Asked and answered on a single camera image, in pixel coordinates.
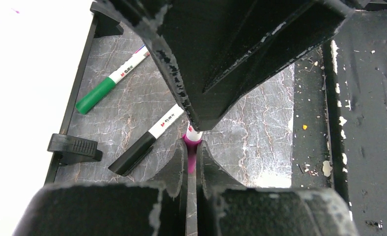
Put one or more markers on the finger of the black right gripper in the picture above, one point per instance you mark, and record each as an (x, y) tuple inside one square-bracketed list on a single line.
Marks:
[(213, 52)]

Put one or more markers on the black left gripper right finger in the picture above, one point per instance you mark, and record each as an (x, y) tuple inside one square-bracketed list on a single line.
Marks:
[(225, 207)]

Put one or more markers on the purple whiteboard marker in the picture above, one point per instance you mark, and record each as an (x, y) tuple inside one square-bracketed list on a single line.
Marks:
[(192, 135)]

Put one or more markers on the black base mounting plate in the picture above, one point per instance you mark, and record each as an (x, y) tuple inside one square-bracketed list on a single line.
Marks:
[(340, 124)]

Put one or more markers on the white whiteboard black frame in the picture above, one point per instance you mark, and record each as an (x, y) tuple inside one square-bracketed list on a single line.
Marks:
[(41, 44)]

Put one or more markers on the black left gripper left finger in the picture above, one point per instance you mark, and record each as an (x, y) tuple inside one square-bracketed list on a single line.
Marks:
[(156, 207)]

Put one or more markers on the green whiteboard marker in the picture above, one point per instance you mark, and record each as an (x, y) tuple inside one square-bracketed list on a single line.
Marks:
[(84, 105)]

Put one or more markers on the black whiteboard marker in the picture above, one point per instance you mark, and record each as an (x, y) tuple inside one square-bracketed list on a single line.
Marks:
[(129, 160)]

